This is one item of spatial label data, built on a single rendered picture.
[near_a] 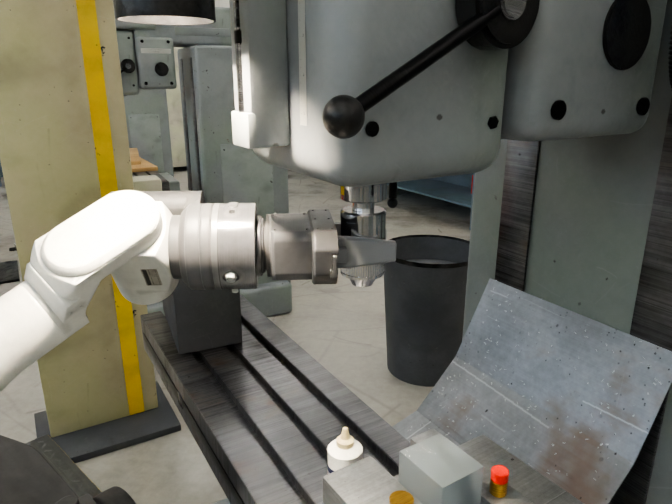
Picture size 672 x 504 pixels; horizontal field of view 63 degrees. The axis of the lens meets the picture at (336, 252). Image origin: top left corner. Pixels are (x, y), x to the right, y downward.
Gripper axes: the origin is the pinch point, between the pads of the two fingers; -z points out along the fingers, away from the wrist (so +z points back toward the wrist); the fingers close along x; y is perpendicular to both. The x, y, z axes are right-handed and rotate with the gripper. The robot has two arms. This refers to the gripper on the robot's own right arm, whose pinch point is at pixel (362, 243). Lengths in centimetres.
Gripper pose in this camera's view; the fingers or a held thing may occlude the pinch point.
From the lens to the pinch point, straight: 58.0
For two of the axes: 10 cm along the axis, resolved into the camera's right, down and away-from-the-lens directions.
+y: -0.1, 9.5, 3.0
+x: -1.0, -3.0, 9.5
